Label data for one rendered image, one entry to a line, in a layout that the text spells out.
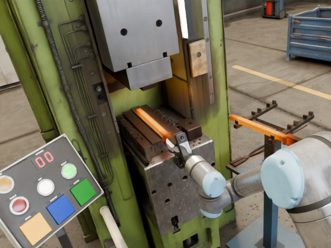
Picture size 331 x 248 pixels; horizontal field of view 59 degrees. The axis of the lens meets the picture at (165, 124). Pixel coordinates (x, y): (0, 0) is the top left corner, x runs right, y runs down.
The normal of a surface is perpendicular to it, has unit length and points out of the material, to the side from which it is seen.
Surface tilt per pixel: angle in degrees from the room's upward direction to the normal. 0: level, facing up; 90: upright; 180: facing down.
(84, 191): 60
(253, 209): 0
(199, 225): 90
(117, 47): 90
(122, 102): 90
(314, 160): 36
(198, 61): 90
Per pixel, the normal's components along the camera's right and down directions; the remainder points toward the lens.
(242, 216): -0.15, -0.86
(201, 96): 0.45, 0.37
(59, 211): 0.60, -0.26
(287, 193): -0.93, 0.22
